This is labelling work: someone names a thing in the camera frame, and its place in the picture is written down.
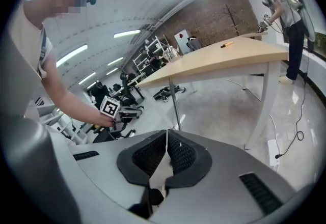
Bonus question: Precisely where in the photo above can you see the bare tree coat rack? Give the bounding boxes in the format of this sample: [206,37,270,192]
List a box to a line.
[224,4,241,38]

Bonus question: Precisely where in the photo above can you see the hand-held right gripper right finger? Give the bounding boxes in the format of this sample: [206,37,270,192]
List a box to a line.
[152,128,303,224]

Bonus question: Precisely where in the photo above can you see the light wooden table white legs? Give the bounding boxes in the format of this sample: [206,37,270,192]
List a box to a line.
[134,36,290,151]

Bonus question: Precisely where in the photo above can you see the wooden table with black leg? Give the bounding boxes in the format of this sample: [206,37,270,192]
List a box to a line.
[240,31,268,38]

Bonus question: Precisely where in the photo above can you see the white shelf rack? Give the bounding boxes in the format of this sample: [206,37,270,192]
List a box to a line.
[132,34,176,83]

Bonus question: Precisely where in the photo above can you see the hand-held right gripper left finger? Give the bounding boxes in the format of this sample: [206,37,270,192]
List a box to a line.
[58,129,168,224]

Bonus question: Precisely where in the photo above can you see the row of ceiling lights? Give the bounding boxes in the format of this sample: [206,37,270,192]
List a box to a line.
[56,0,189,90]

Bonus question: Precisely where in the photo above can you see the grey and black shoulder strap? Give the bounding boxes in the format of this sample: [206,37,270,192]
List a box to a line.
[37,23,49,78]

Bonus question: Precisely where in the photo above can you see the white cabinet with red sticker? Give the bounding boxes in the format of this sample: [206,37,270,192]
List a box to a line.
[174,29,191,55]

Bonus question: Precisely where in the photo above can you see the black chair with grey jacket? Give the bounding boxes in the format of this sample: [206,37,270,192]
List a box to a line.
[187,36,204,52]

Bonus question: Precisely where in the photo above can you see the person's left forearm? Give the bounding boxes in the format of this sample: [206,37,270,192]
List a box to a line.
[57,88,115,128]

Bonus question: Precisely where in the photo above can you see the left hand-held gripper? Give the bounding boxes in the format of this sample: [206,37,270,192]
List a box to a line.
[99,95,143,131]

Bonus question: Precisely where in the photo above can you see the pile of black equipment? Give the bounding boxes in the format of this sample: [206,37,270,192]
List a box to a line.
[152,85,186,103]

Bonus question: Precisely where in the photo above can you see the white power strip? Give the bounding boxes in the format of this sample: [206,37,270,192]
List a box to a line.
[267,138,281,170]

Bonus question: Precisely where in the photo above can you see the person's white shirt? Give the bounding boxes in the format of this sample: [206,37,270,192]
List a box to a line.
[9,0,57,119]

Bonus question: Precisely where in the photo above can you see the black floor cable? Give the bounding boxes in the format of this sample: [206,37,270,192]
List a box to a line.
[275,47,310,160]

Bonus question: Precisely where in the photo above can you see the glass kettle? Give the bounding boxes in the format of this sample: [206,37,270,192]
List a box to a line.
[162,44,179,63]

